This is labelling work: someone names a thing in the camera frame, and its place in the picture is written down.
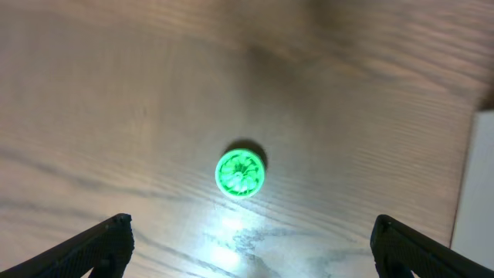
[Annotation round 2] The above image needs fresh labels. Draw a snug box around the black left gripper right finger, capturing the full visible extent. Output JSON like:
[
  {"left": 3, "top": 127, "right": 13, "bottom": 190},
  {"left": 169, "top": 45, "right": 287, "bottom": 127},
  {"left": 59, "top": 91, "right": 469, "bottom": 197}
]
[{"left": 370, "top": 215, "right": 493, "bottom": 278}]

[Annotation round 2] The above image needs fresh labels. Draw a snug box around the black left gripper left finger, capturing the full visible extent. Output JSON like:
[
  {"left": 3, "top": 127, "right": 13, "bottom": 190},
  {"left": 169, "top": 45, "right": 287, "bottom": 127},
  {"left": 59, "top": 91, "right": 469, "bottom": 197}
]
[{"left": 1, "top": 213, "right": 134, "bottom": 278}]

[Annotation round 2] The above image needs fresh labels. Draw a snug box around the green ribbed wheel toy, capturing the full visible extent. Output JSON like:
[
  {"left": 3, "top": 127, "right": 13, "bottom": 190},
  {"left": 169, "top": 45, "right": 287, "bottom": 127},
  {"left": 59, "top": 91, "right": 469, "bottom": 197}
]
[{"left": 215, "top": 148, "right": 266, "bottom": 199}]

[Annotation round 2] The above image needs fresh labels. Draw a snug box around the white cardboard box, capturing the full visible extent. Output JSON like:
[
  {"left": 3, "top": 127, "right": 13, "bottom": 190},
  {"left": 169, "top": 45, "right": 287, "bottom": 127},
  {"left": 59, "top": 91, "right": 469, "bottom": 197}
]
[{"left": 451, "top": 110, "right": 493, "bottom": 269}]

